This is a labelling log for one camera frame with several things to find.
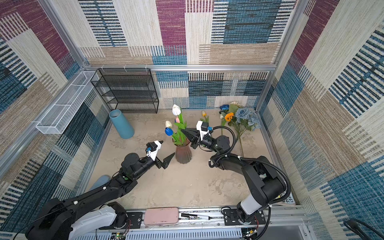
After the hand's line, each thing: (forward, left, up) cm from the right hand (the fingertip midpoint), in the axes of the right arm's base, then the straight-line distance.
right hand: (181, 129), depth 72 cm
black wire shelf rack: (+46, +41, -11) cm, 63 cm away
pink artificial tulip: (+6, +2, +1) cm, 6 cm away
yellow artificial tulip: (+33, -16, -29) cm, 47 cm away
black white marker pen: (-32, -6, -29) cm, 43 cm away
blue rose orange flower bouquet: (+24, -38, -22) cm, 50 cm away
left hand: (-3, +8, -8) cm, 12 cm away
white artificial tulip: (+8, +8, -5) cm, 12 cm away
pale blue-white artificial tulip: (+2, +2, -9) cm, 10 cm away
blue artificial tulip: (-1, +6, 0) cm, 6 cm away
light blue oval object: (-13, +46, -27) cm, 55 cm away
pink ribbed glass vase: (+2, +1, -27) cm, 27 cm away
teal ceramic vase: (+17, +38, -16) cm, 45 cm away
